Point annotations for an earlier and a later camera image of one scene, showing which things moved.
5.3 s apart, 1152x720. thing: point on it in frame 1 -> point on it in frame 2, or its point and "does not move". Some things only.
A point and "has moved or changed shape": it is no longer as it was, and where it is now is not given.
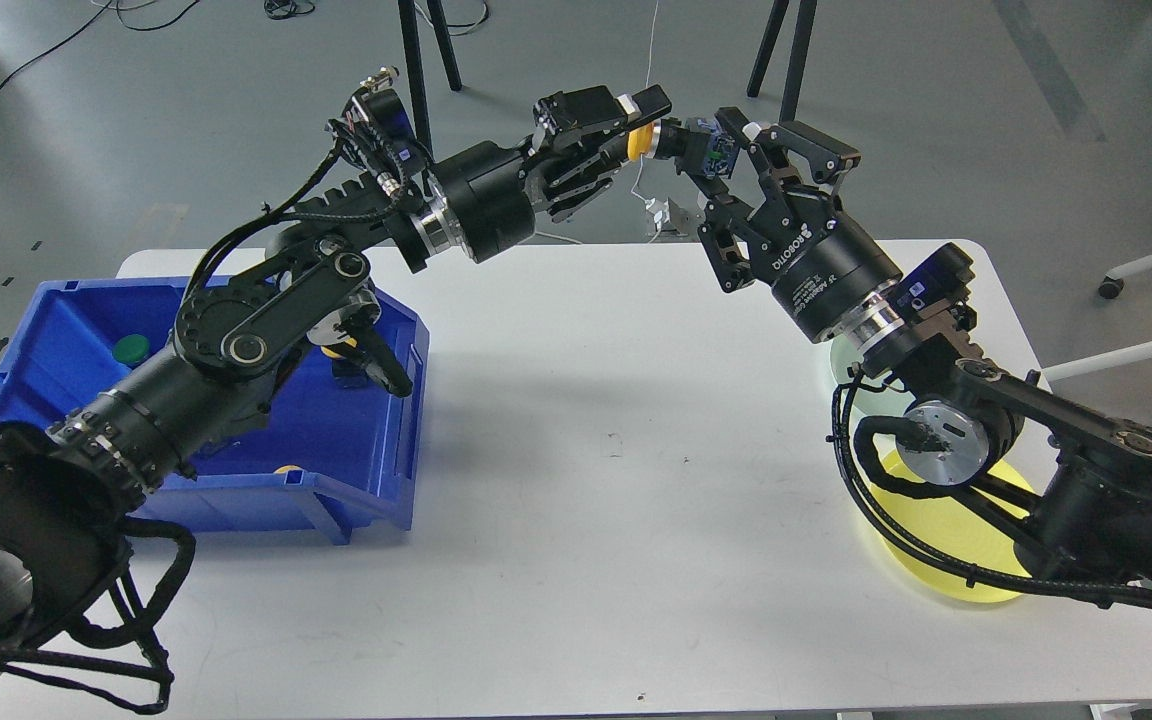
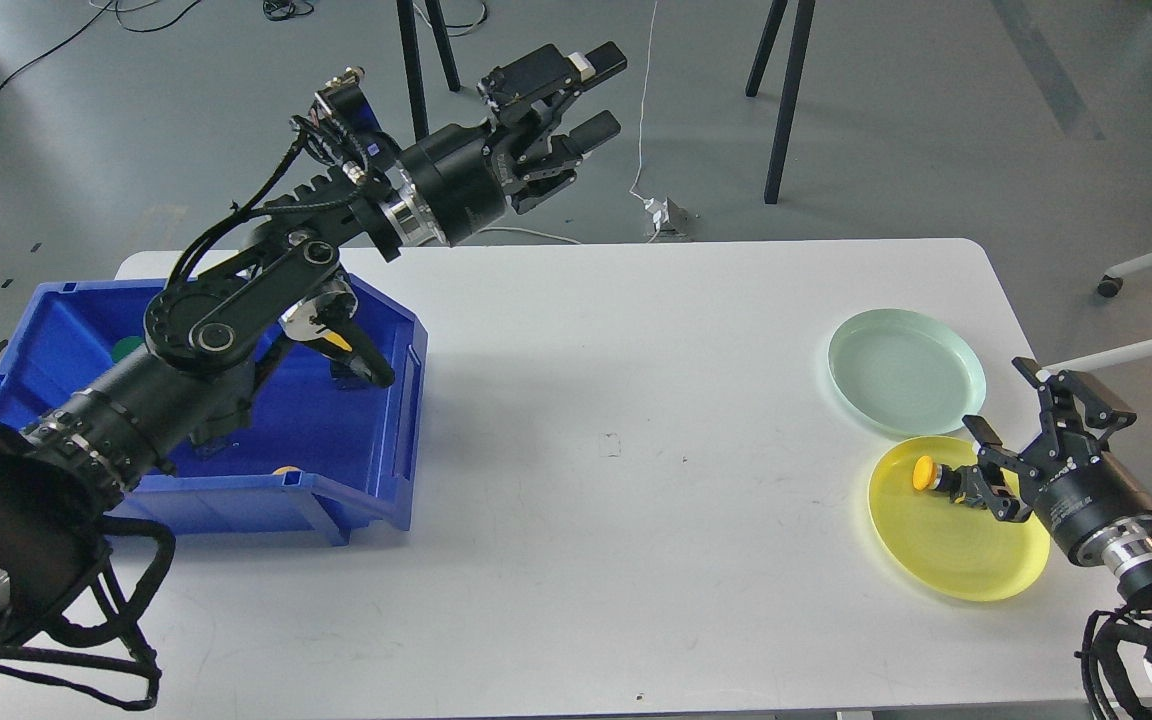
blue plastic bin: [331, 451] does not move
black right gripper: [821, 266] -> [1083, 502]
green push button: [130, 348] does not move
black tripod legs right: [804, 26] does not move
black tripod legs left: [414, 67] does not move
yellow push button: [640, 140] has moved or changed shape
